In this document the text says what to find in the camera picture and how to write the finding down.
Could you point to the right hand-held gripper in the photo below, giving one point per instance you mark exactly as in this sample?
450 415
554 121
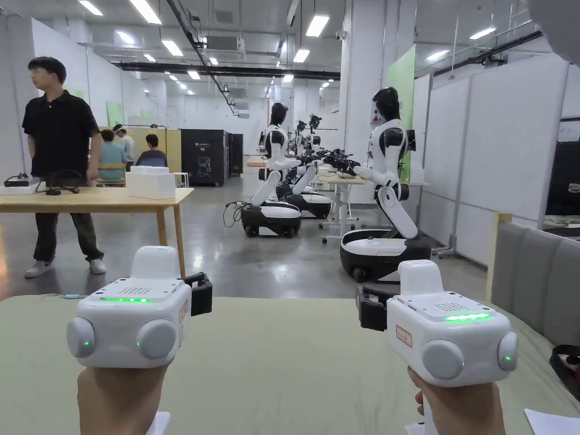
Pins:
448 344

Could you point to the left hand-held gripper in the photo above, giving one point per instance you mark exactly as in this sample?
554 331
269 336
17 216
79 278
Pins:
127 326

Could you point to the person's right hand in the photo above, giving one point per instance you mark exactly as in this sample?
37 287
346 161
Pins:
462 408

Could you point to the person's left hand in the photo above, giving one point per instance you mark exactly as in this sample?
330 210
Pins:
113 398

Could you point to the grey padded headboard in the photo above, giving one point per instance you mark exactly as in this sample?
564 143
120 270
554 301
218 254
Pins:
534 281

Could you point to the black bag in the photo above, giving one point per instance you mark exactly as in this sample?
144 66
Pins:
567 362

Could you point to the white paper sheet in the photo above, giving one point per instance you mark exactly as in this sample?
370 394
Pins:
550 423

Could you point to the bed with pale green sheet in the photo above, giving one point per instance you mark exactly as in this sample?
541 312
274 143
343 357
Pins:
281 362

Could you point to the group of people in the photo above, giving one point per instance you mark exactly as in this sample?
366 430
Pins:
113 152

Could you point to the white-legged desk with wooden top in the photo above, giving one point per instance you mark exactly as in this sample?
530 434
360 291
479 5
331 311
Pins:
344 199

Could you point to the large black cabinet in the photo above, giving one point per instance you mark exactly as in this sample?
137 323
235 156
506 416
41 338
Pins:
202 156

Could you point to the white and black humanoid robot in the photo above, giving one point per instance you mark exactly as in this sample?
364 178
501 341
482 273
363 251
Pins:
312 190
274 145
389 149

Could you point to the narrow black cabinet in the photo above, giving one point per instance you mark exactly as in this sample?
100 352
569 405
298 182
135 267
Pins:
235 154

